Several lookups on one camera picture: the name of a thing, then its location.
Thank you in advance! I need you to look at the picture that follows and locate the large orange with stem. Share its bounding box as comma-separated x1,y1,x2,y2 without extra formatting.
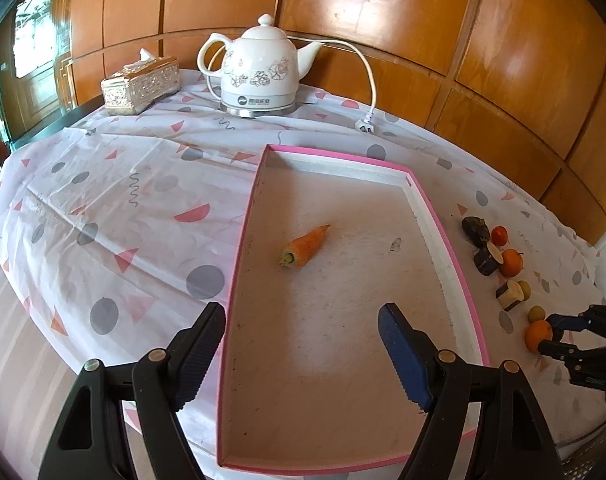
524,320,553,354

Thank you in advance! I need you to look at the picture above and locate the small yellow-green fruit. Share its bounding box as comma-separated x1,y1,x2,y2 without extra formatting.
518,280,531,301
527,306,546,323

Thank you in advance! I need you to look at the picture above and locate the cut dark root piece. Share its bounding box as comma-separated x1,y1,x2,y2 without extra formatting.
474,242,504,276
495,280,524,312

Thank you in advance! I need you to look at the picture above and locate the orange tangerine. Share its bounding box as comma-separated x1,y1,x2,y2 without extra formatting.
500,248,524,278

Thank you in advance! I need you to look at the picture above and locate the small red tomato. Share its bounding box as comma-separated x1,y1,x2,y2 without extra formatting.
491,226,509,247

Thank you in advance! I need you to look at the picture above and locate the dark purple root whole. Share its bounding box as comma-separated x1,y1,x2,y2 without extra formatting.
462,216,491,248

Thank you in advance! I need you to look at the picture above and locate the patterned white tablecloth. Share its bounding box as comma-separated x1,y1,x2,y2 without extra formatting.
0,70,606,478

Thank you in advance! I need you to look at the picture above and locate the pink shallow tray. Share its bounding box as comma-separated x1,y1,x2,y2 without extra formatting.
216,145,489,476

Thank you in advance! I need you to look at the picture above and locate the orange carrot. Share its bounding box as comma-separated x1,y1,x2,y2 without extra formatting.
279,224,330,269

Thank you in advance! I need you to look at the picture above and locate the ornate white tissue box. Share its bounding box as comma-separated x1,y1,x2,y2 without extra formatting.
101,49,181,115

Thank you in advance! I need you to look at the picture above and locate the wooden door with glass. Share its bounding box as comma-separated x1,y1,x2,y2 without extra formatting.
0,0,76,146

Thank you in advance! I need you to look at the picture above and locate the white ceramic electric kettle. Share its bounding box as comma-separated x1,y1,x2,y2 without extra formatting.
197,13,323,118

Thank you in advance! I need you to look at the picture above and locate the white power cord with plug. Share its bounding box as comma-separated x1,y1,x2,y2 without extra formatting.
205,34,378,135

